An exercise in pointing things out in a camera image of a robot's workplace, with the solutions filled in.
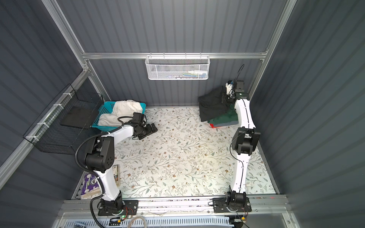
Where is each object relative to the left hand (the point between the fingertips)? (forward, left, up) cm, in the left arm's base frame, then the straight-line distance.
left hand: (152, 131), depth 100 cm
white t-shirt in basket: (+22, +22, +3) cm, 31 cm away
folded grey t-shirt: (+4, -54, +1) cm, 55 cm away
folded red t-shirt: (+3, -44, -1) cm, 44 cm away
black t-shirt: (+15, -43, +10) cm, 47 cm away
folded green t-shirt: (+8, -58, +5) cm, 58 cm away
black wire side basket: (-6, +41, +23) cm, 47 cm away
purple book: (-32, +33, -3) cm, 46 cm away
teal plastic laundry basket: (+22, +37, +4) cm, 43 cm away
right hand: (+13, -52, +18) cm, 57 cm away
